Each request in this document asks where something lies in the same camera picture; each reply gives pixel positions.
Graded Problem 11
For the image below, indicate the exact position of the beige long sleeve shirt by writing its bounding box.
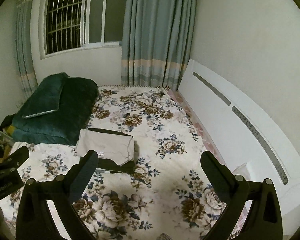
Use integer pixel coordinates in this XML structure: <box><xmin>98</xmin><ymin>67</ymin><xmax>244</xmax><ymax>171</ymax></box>
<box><xmin>75</xmin><ymin>129</ymin><xmax>134</xmax><ymax>166</ymax></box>

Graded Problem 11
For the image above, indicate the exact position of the black folded clothes stack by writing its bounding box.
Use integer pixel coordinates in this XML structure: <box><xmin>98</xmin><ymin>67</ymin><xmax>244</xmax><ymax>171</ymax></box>
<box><xmin>88</xmin><ymin>128</ymin><xmax>135</xmax><ymax>174</ymax></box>

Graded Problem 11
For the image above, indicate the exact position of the white folded cloth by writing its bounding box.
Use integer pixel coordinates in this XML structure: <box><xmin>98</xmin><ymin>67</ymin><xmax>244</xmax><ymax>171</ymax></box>
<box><xmin>232</xmin><ymin>163</ymin><xmax>250</xmax><ymax>180</ymax></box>

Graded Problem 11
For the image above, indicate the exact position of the pink mattress pad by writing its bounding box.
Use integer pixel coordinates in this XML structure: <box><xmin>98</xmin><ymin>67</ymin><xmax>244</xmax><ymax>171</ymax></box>
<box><xmin>168</xmin><ymin>90</ymin><xmax>226</xmax><ymax>165</ymax></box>

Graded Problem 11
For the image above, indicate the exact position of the white bed headboard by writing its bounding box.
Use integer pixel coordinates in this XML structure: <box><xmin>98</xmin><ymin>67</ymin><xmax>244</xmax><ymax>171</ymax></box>
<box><xmin>177</xmin><ymin>58</ymin><xmax>300</xmax><ymax>215</ymax></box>

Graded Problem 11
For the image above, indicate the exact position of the floral bed sheet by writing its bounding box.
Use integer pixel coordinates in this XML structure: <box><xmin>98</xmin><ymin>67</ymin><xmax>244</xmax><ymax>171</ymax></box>
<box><xmin>0</xmin><ymin>84</ymin><xmax>243</xmax><ymax>240</ymax></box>

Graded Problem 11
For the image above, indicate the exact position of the dark green folded quilt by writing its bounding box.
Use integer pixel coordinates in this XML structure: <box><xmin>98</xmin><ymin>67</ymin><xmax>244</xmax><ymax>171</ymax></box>
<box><xmin>10</xmin><ymin>77</ymin><xmax>98</xmax><ymax>146</ymax></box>

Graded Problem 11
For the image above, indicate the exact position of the dark green pillow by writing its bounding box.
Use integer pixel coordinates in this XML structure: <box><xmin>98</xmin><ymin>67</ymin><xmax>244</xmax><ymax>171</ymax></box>
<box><xmin>21</xmin><ymin>72</ymin><xmax>69</xmax><ymax>119</ymax></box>

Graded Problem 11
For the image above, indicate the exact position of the left grey-blue curtain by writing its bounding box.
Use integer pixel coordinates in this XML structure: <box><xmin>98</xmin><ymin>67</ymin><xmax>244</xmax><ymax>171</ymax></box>
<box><xmin>15</xmin><ymin>0</ymin><xmax>38</xmax><ymax>98</ymax></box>

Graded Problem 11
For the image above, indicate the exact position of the grey-blue curtain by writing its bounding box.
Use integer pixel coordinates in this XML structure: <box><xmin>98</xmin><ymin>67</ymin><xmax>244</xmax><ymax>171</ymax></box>
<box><xmin>121</xmin><ymin>0</ymin><xmax>197</xmax><ymax>90</ymax></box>
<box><xmin>15</xmin><ymin>0</ymin><xmax>38</xmax><ymax>98</ymax></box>

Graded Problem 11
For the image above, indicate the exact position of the window with metal bars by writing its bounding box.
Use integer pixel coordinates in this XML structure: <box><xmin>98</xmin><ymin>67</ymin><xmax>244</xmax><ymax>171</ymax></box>
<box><xmin>43</xmin><ymin>0</ymin><xmax>127</xmax><ymax>56</ymax></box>

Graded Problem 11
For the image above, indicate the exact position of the right grey-blue curtain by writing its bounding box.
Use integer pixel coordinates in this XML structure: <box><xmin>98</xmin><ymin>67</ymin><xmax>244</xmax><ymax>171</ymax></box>
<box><xmin>121</xmin><ymin>0</ymin><xmax>197</xmax><ymax>90</ymax></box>

